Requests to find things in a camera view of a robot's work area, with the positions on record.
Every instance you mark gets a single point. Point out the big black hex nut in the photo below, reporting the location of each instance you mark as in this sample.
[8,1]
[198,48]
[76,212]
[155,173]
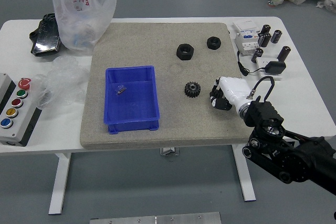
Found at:
[185,52]

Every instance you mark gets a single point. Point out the small black hex nut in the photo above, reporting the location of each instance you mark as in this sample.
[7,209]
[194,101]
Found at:
[214,42]

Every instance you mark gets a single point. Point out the blue plastic box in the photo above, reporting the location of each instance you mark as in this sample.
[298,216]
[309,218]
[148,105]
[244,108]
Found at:
[131,100]

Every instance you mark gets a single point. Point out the wide grey metal plate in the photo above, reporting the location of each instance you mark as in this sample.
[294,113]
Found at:
[155,219]

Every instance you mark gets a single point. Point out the black cylindrical capacitor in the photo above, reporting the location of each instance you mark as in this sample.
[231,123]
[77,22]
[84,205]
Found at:
[264,40]
[266,29]
[284,53]
[257,55]
[276,36]

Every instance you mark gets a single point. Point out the clear crumpled plastic wrap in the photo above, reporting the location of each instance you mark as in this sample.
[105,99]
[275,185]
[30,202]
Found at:
[63,82]

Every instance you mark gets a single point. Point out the black plug adapter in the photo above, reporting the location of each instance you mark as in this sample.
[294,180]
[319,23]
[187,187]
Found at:
[275,67]

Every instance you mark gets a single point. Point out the white plastic bag red print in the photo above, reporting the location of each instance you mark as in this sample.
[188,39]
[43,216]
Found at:
[78,19]

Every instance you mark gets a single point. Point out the white power socket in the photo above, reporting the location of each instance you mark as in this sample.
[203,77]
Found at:
[262,62]

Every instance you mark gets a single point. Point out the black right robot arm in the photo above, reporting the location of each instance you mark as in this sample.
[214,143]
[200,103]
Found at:
[294,158]

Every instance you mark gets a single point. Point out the small white cardboard box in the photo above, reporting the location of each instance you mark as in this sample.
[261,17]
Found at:
[245,26]

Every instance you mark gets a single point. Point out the silver metal bracket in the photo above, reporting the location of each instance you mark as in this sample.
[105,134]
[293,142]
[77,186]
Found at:
[169,151]

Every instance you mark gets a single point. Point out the grey push-button control box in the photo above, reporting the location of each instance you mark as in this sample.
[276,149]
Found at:
[15,108]

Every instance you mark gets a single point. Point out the small dark screw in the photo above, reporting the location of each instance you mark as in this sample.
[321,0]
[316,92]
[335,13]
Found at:
[121,91]

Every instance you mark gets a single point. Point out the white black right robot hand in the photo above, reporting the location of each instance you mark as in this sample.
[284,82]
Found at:
[233,89]

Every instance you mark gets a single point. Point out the black plastic tray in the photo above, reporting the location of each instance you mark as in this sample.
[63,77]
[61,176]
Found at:
[44,40]

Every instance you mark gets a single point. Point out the white table leg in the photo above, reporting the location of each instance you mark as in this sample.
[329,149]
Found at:
[245,176]
[60,182]

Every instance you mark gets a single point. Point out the white circuit breaker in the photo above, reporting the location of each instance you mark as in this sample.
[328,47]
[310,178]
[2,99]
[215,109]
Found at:
[244,44]

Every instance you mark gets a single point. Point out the black metal gear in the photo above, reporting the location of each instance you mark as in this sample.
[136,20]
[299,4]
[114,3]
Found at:
[193,89]

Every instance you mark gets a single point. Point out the grey-brown mat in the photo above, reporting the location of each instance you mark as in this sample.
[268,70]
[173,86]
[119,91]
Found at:
[157,40]

